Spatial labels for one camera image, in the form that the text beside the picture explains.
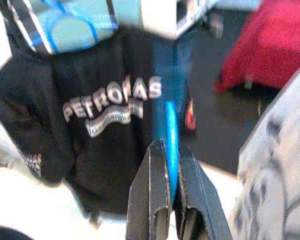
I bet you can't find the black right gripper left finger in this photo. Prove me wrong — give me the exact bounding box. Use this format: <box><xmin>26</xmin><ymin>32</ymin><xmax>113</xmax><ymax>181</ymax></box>
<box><xmin>126</xmin><ymin>137</ymin><xmax>175</xmax><ymax>240</ymax></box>

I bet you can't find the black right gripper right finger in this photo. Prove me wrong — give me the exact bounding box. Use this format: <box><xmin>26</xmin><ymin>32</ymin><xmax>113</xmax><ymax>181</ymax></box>
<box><xmin>174</xmin><ymin>143</ymin><xmax>233</xmax><ymax>240</ymax></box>

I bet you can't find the white shirt black print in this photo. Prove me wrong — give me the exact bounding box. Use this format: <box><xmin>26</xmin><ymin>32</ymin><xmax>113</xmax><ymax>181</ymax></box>
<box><xmin>229</xmin><ymin>56</ymin><xmax>300</xmax><ymax>240</ymax></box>

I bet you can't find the black Petronas t-shirt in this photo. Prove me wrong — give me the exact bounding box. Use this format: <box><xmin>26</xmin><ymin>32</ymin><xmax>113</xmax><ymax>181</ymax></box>
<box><xmin>0</xmin><ymin>24</ymin><xmax>216</xmax><ymax>218</ymax></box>

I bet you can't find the red cloth yellow emblem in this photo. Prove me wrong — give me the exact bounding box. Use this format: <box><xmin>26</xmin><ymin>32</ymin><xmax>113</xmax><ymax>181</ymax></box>
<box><xmin>213</xmin><ymin>0</ymin><xmax>300</xmax><ymax>95</ymax></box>

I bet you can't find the white low cabinet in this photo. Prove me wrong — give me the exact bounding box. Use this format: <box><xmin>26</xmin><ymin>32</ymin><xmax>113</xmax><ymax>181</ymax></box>
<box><xmin>139</xmin><ymin>0</ymin><xmax>212</xmax><ymax>40</ymax></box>

